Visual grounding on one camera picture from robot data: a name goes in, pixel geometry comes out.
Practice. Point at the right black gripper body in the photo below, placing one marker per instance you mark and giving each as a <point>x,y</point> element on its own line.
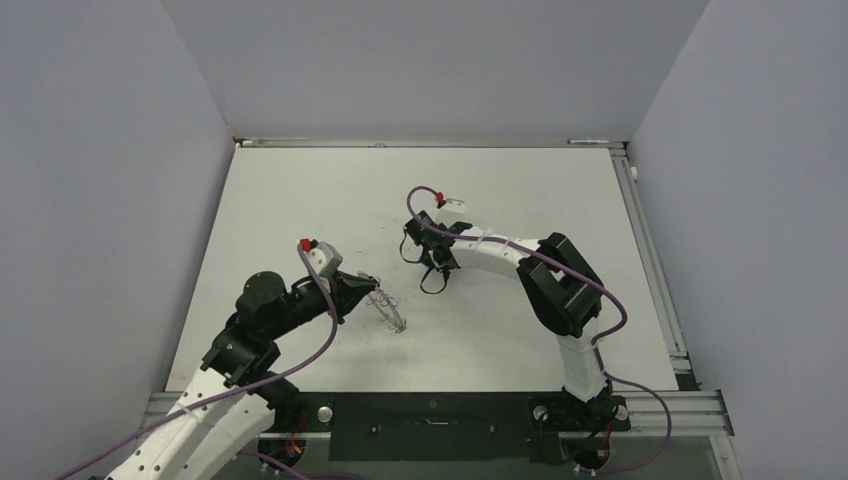
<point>425,258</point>

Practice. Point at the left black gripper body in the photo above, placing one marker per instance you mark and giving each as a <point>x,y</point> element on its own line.
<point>335,289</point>

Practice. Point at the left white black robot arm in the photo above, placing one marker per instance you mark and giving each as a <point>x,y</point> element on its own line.
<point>234,395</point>

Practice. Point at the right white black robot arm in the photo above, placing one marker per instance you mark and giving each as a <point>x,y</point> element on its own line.
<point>561,287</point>

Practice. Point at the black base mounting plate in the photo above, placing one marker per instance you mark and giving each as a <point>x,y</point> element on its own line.
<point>469,426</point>

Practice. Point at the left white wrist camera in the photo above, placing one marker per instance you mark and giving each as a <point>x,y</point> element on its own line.
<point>324,258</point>

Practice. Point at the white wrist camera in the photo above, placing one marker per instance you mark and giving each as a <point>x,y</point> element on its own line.
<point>324,258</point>
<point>453,205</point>

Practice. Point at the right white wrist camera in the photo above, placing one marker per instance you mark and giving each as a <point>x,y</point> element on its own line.
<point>453,205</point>

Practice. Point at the marker pen at wall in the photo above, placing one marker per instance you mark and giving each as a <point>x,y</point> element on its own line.
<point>588,142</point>

